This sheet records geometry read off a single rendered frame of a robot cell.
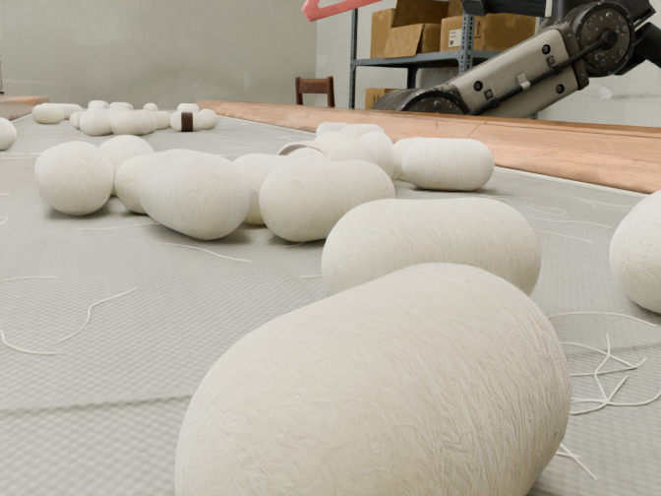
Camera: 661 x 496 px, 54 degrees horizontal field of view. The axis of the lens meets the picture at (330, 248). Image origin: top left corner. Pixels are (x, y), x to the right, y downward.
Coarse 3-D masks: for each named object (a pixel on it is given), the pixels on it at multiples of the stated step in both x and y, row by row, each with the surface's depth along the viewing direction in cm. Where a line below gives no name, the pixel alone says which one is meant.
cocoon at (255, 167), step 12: (240, 156) 18; (252, 156) 18; (264, 156) 18; (276, 156) 18; (288, 156) 18; (300, 156) 18; (312, 156) 18; (324, 156) 19; (240, 168) 18; (252, 168) 18; (264, 168) 18; (252, 180) 18; (264, 180) 18; (252, 192) 18; (252, 204) 18; (252, 216) 18
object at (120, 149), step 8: (120, 136) 23; (128, 136) 23; (104, 144) 22; (112, 144) 22; (120, 144) 22; (128, 144) 22; (136, 144) 22; (144, 144) 23; (104, 152) 22; (112, 152) 22; (120, 152) 22; (128, 152) 22; (136, 152) 22; (144, 152) 22; (152, 152) 24; (112, 160) 22; (120, 160) 22; (112, 192) 22
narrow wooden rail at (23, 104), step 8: (0, 96) 97; (8, 96) 100; (16, 96) 103; (24, 96) 106; (32, 96) 110; (40, 96) 123; (0, 104) 66; (8, 104) 72; (16, 104) 80; (24, 104) 89; (32, 104) 103; (40, 104) 119; (0, 112) 66; (8, 112) 72; (16, 112) 79; (24, 112) 89; (8, 120) 72
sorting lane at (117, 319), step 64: (64, 128) 65; (256, 128) 76; (0, 192) 23; (448, 192) 27; (512, 192) 27; (576, 192) 28; (0, 256) 14; (64, 256) 15; (128, 256) 15; (192, 256) 15; (256, 256) 15; (320, 256) 15; (576, 256) 16; (0, 320) 10; (64, 320) 10; (128, 320) 11; (192, 320) 11; (256, 320) 11; (576, 320) 11; (640, 320) 11; (0, 384) 8; (64, 384) 8; (128, 384) 8; (192, 384) 8; (576, 384) 9; (640, 384) 9; (0, 448) 7; (64, 448) 7; (128, 448) 7; (576, 448) 7; (640, 448) 7
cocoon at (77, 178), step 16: (64, 144) 20; (80, 144) 20; (48, 160) 18; (64, 160) 18; (80, 160) 18; (96, 160) 19; (48, 176) 18; (64, 176) 18; (80, 176) 18; (96, 176) 19; (112, 176) 19; (48, 192) 18; (64, 192) 18; (80, 192) 18; (96, 192) 19; (64, 208) 19; (80, 208) 19; (96, 208) 19
